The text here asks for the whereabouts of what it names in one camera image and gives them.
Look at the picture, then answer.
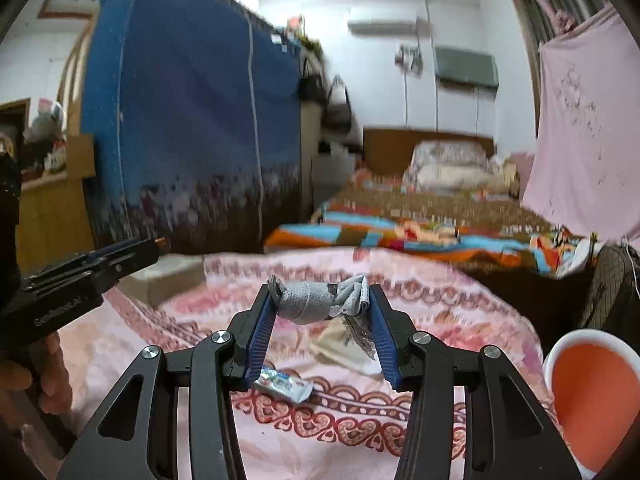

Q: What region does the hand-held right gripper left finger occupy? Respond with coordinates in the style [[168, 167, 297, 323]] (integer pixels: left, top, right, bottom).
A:
[[57, 284, 281, 480]]

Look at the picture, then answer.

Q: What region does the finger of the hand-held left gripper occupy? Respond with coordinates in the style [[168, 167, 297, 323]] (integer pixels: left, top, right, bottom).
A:
[[21, 252, 162, 296], [75, 236, 164, 267]]

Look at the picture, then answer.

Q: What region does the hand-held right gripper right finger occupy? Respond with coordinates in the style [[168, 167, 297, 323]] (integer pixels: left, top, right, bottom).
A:
[[366, 284, 584, 480]]

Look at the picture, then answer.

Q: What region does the red basin with white rim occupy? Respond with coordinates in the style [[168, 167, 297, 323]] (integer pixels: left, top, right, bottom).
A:
[[542, 329, 640, 474]]

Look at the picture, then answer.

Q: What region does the person's left hand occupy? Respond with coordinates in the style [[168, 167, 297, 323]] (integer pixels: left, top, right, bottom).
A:
[[0, 332, 74, 417]]

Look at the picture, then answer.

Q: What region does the silver foil wrapper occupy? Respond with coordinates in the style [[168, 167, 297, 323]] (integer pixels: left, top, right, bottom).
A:
[[344, 313, 379, 362]]

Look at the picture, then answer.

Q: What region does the beige cloth on bed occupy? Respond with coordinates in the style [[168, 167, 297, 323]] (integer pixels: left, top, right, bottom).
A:
[[309, 322, 383, 377]]

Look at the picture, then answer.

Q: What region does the beige cardboard box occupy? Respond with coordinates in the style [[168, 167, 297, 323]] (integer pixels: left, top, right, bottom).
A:
[[117, 255, 206, 307]]

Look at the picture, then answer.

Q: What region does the white blue wrapper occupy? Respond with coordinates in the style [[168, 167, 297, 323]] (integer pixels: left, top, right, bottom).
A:
[[252, 366, 315, 404]]

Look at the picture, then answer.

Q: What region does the yellow wooden cabinet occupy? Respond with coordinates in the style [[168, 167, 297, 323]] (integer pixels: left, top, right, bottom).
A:
[[0, 99, 97, 267]]

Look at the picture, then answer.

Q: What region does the colourful cartoon quilt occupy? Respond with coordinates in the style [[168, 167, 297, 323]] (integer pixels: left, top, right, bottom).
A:
[[264, 209, 602, 279]]

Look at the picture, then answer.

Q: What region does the pink floral blanket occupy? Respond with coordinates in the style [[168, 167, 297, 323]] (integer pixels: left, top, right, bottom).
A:
[[20, 247, 567, 480]]

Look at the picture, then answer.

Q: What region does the pile of household items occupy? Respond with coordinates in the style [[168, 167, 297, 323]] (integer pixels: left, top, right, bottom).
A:
[[21, 99, 69, 177]]

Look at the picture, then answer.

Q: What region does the brown patterned bedspread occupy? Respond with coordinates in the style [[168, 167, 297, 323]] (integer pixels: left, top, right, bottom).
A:
[[320, 170, 567, 242]]

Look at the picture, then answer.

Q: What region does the blue fabric wardrobe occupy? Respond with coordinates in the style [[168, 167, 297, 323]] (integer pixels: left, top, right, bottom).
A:
[[81, 0, 307, 257]]

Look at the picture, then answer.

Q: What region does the cream pillow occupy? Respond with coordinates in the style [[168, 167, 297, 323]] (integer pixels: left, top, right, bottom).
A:
[[415, 162, 502, 192]]

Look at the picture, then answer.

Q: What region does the brown wooden headboard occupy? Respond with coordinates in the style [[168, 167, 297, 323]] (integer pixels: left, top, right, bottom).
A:
[[362, 127, 496, 177]]

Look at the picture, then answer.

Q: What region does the floral pillow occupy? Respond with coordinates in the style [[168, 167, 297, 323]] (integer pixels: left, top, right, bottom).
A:
[[410, 140, 494, 171]]

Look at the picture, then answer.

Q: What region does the grey beige handbag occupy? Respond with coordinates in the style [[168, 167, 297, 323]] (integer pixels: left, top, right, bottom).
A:
[[325, 75, 354, 132]]

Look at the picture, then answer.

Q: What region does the dark mesh cover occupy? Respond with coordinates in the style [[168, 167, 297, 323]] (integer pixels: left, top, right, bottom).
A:
[[581, 244, 640, 332]]

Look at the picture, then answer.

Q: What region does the black handbag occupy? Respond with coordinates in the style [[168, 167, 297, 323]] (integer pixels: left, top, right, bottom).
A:
[[298, 55, 327, 104]]

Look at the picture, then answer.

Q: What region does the pink hanging sheet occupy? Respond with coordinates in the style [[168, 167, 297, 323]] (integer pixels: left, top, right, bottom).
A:
[[520, 6, 640, 242]]

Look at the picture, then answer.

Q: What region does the white air conditioner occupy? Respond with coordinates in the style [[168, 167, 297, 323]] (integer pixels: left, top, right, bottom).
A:
[[347, 19, 419, 37]]

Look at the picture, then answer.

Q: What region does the white cable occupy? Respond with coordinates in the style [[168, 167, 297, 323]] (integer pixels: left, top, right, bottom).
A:
[[620, 234, 640, 306]]

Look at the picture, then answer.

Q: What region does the grey wall fixture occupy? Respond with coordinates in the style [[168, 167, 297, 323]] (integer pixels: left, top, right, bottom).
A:
[[395, 44, 424, 79]]

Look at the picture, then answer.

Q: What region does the grey wall cabinet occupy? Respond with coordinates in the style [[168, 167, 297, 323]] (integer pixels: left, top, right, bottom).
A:
[[434, 46, 500, 90]]

